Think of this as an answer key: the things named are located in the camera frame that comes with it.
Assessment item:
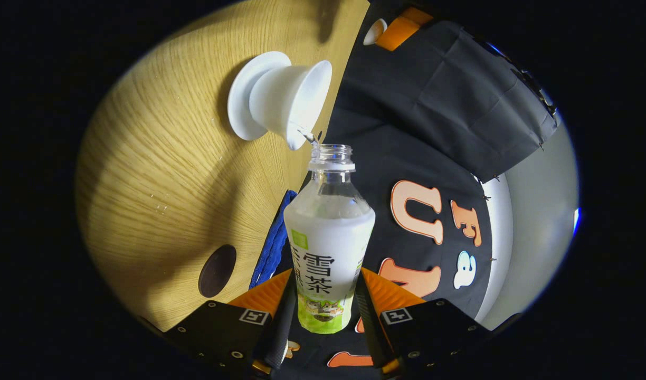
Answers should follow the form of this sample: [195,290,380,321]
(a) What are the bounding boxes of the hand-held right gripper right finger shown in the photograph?
[355,267,492,373]

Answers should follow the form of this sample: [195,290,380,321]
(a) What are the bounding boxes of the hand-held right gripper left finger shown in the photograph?
[165,268,298,371]

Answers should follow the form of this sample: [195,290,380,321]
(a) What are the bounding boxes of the white teacup lid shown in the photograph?
[363,18,388,46]

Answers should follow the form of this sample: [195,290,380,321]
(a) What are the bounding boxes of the dark brown round coaster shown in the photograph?
[198,244,238,298]

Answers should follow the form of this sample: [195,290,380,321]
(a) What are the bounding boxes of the clear water bottle green label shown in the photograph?
[283,144,376,335]

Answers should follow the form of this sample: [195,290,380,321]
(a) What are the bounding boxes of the white teacup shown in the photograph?
[249,60,333,151]

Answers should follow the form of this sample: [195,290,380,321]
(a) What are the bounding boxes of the blue towel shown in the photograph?
[249,190,298,290]

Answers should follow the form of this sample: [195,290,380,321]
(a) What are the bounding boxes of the white saucer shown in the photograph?
[227,51,292,141]

